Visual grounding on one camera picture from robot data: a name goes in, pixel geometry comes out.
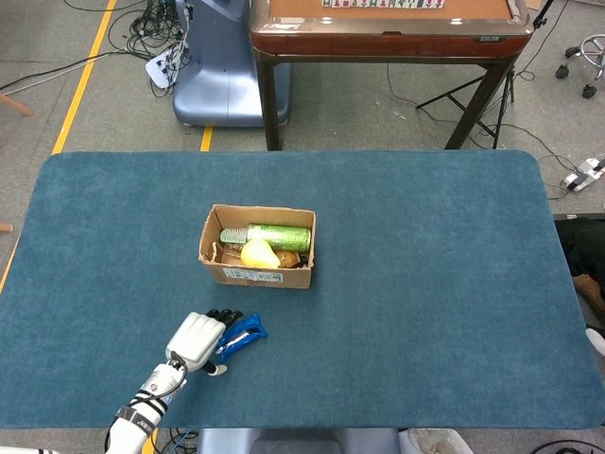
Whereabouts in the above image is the blue packet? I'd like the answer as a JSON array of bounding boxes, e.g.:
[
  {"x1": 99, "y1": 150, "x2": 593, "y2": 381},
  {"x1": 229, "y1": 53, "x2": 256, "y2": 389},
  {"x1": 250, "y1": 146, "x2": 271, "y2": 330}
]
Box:
[{"x1": 215, "y1": 312, "x2": 268, "y2": 364}]

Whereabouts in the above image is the chrome swivel stool base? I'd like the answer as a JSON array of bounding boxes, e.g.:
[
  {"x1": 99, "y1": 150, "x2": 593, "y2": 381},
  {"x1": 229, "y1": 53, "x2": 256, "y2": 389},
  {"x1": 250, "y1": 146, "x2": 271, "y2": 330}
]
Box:
[{"x1": 555, "y1": 33, "x2": 605, "y2": 99}]

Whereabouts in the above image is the white power strip with plugs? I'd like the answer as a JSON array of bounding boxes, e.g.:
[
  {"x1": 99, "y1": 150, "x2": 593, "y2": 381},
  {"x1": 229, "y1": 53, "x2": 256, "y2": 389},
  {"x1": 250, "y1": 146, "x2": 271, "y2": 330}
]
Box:
[{"x1": 145, "y1": 44, "x2": 183, "y2": 90}]

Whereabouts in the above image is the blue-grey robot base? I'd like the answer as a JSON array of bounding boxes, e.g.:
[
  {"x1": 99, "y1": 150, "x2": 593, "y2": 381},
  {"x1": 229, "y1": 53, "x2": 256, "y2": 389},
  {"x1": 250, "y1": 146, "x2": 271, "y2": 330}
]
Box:
[{"x1": 171, "y1": 0, "x2": 292, "y2": 128}]

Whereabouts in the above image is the black cable tangle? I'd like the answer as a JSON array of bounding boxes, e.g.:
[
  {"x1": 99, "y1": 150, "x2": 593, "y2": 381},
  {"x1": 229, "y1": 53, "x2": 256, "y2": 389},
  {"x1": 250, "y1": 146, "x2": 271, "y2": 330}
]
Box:
[{"x1": 108, "y1": 0, "x2": 193, "y2": 65}]

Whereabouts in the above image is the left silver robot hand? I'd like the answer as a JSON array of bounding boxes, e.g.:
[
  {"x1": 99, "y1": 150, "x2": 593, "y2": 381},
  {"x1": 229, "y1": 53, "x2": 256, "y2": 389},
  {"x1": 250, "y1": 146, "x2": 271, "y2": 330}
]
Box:
[{"x1": 164, "y1": 307, "x2": 246, "y2": 377}]

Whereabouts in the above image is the teal table mat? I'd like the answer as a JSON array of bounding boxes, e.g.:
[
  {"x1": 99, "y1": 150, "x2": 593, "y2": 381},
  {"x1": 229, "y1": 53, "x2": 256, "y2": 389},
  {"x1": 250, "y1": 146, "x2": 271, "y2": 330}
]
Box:
[{"x1": 0, "y1": 149, "x2": 604, "y2": 430}]

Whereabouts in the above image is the yellow pear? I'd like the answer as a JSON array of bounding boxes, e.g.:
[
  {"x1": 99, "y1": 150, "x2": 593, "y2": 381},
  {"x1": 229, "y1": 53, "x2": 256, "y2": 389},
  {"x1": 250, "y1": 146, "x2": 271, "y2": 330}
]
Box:
[{"x1": 239, "y1": 238, "x2": 280, "y2": 270}]

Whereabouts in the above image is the light green comb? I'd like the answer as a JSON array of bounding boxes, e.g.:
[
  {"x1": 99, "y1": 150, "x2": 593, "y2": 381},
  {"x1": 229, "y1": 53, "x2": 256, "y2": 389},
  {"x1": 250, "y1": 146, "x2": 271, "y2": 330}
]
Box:
[{"x1": 219, "y1": 227, "x2": 250, "y2": 245}]

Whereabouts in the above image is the long black floor cable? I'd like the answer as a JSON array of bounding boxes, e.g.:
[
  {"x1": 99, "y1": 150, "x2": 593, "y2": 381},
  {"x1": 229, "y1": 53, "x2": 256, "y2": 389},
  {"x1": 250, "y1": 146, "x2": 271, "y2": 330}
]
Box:
[{"x1": 0, "y1": 49, "x2": 143, "y2": 92}]

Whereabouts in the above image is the face-up mahjong tile row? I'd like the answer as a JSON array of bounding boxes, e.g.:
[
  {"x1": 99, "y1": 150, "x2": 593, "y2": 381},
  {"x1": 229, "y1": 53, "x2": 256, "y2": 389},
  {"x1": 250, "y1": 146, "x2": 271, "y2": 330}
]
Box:
[{"x1": 322, "y1": 0, "x2": 445, "y2": 9}]

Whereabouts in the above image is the black tripod stand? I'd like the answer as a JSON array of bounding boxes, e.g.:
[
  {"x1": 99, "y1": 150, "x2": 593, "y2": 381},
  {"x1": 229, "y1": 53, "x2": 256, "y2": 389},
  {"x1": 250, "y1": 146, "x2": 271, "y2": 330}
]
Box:
[{"x1": 415, "y1": 0, "x2": 555, "y2": 150}]

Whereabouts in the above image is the cardboard box with label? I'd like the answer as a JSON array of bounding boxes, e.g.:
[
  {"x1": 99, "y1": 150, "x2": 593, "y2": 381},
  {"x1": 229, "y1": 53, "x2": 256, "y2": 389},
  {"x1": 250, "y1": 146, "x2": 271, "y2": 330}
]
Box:
[{"x1": 198, "y1": 203, "x2": 317, "y2": 290}]

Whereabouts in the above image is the blue-grey robot torso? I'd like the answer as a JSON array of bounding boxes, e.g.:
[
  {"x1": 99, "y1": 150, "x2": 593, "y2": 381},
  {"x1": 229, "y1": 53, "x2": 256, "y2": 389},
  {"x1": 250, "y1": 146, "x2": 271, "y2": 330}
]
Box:
[{"x1": 196, "y1": 428, "x2": 403, "y2": 454}]

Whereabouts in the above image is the light wooden leg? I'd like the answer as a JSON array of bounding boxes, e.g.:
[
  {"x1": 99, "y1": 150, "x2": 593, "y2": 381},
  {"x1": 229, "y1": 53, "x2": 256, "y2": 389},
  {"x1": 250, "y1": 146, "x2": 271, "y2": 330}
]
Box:
[{"x1": 0, "y1": 92, "x2": 35, "y2": 117}]

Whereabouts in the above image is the green drink can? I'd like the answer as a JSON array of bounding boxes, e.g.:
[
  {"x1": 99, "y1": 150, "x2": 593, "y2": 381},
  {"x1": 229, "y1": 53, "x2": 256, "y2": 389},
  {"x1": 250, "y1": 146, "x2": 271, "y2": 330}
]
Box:
[{"x1": 246, "y1": 223, "x2": 312, "y2": 253}]

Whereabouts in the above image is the brown mahjong table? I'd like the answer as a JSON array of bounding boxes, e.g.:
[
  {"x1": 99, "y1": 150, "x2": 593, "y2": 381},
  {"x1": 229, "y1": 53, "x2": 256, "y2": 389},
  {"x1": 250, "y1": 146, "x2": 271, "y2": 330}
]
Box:
[{"x1": 249, "y1": 0, "x2": 535, "y2": 151}]

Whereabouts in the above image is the black clothing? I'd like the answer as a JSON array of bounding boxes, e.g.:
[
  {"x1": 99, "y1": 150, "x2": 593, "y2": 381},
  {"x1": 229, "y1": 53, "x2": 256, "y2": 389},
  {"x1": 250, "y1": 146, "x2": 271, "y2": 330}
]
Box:
[{"x1": 553, "y1": 213, "x2": 605, "y2": 279}]

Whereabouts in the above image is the white plastic bag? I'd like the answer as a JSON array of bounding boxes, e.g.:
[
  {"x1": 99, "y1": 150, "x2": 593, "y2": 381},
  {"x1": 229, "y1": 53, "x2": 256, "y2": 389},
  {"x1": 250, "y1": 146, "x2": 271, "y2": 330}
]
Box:
[{"x1": 399, "y1": 428, "x2": 469, "y2": 454}]

